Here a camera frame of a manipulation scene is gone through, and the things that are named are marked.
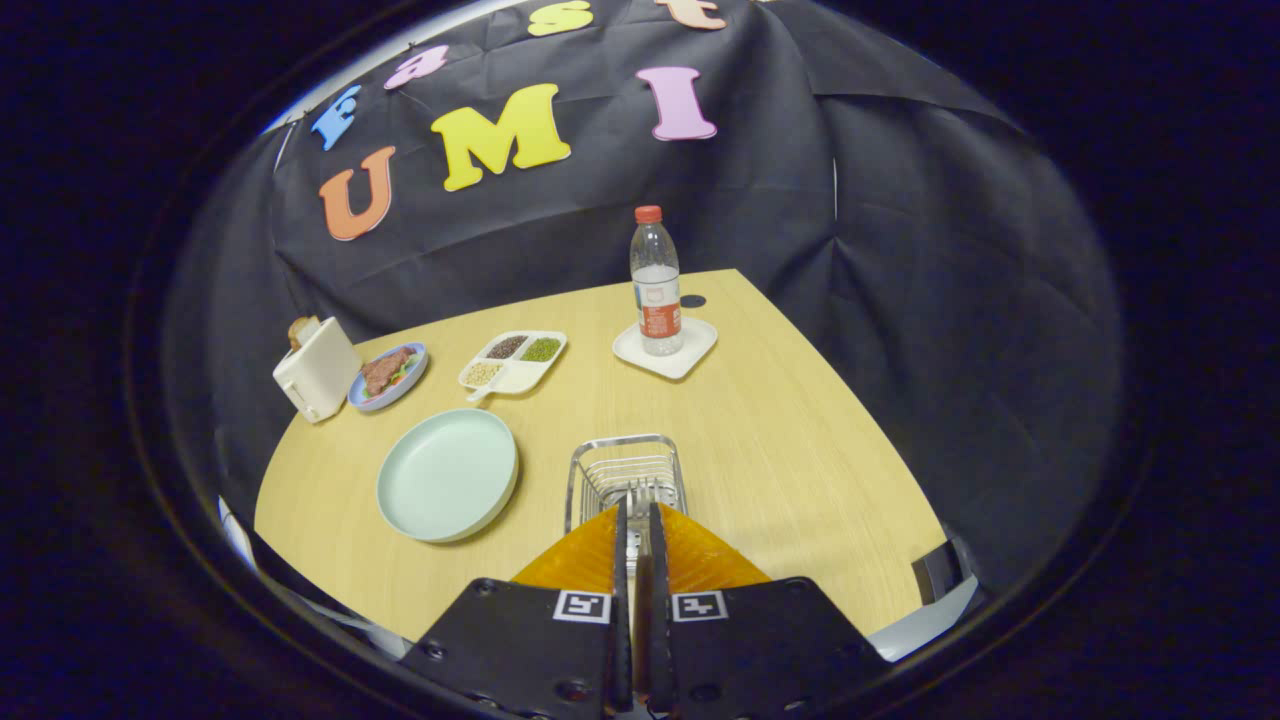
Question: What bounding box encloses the red capped water bottle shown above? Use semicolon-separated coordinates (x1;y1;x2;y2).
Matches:
629;205;685;357

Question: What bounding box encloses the white square coaster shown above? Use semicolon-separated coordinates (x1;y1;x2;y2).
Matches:
612;316;719;381

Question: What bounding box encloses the blue plate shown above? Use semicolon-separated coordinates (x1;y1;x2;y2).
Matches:
347;342;430;413

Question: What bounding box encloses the black backdrop cloth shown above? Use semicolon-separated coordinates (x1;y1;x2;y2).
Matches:
165;0;1126;621

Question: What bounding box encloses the pale green plate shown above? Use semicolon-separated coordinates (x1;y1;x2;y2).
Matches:
376;408;520;544

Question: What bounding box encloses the white toaster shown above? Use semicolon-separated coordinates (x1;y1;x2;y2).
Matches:
272;317;363;424

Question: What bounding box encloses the metal wire basket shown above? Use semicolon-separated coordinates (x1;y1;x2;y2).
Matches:
564;433;689;536

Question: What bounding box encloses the dark grey chair part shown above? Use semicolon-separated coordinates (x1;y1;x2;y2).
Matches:
912;538;973;605

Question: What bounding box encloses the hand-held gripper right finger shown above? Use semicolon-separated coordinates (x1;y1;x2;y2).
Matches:
640;500;893;720

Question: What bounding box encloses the white divided dish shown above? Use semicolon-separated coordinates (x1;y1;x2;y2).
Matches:
458;330;568;403

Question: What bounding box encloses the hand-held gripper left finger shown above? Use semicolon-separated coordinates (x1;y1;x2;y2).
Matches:
398;500;633;720

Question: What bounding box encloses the meat with greens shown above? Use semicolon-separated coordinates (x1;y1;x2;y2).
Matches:
360;347;414;397

